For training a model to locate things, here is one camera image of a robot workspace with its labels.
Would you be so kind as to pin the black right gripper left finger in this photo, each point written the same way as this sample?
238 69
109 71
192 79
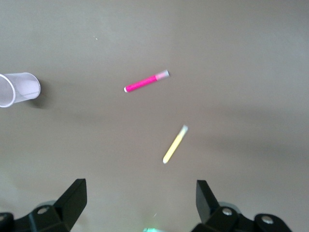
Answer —
60 212

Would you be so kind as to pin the clear plastic cup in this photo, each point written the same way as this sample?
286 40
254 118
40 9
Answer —
26 85

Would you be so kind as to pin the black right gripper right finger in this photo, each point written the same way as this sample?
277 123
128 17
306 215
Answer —
217 217

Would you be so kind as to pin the yellow highlighter pen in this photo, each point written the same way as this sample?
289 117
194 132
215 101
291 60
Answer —
173 145

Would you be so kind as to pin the pink highlighter pen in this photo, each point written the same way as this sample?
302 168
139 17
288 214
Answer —
142 83

